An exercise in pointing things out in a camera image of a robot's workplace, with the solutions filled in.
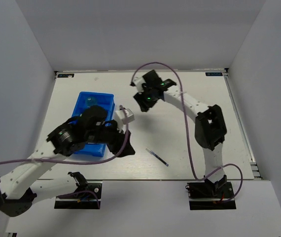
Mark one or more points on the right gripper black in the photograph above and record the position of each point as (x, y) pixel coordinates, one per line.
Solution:
(144, 105)

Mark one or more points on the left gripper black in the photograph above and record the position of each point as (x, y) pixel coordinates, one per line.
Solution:
(121, 138)

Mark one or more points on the blue ink pen refill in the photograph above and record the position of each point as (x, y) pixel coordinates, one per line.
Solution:
(156, 156)

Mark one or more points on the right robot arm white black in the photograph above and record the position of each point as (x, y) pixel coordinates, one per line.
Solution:
(210, 127)

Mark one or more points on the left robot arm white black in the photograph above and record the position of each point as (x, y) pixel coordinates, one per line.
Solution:
(22, 187)

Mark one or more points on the blue transparent tape roll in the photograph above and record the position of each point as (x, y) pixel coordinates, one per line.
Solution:
(91, 101)

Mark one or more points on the blue plastic compartment tray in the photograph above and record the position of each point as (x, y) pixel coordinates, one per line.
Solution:
(106, 101)

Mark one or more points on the right table corner label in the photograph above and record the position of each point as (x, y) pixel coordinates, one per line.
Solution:
(214, 74)

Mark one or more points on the table corner label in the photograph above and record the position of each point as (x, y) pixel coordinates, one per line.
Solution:
(65, 75)
(214, 74)

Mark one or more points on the left table corner label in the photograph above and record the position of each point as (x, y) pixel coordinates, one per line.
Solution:
(65, 75)

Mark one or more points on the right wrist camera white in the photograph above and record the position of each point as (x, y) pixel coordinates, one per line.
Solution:
(137, 82)

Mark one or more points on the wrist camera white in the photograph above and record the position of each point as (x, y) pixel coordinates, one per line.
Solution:
(137, 82)
(123, 116)

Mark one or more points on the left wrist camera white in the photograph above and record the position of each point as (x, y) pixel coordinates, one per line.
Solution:
(123, 116)

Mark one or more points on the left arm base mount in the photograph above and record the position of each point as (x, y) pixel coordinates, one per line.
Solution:
(83, 201)

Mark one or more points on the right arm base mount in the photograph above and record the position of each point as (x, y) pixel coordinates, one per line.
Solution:
(201, 198)

